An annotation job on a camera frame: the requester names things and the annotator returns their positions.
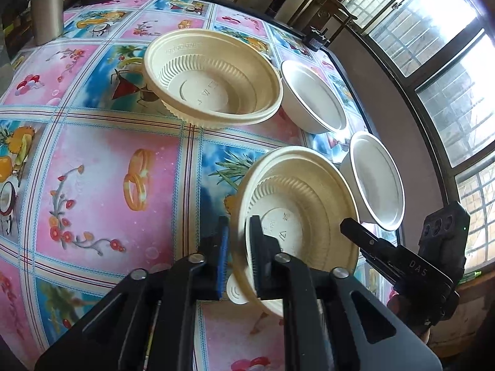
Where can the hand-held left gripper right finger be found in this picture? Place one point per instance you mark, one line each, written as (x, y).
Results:
(263, 262)

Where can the small white round lid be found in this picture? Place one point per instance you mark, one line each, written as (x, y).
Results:
(236, 291)

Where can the small black box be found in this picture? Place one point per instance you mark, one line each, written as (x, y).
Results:
(318, 38)

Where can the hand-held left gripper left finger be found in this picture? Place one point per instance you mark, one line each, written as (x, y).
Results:
(223, 257)

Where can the wooden chair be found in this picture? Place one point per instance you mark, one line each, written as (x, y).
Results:
(332, 11)

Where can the printed fruit tablecloth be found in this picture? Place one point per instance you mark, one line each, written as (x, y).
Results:
(100, 185)

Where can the white paper bowl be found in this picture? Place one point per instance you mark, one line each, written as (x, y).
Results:
(313, 92)
(377, 181)

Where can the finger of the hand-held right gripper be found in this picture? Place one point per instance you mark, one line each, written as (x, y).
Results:
(365, 239)

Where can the barred window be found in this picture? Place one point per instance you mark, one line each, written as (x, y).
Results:
(444, 65)

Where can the beige ribbed plastic bowl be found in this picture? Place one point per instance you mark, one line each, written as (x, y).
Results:
(309, 201)
(209, 81)

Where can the steel thermos flask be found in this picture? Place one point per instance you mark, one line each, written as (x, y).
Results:
(47, 11)

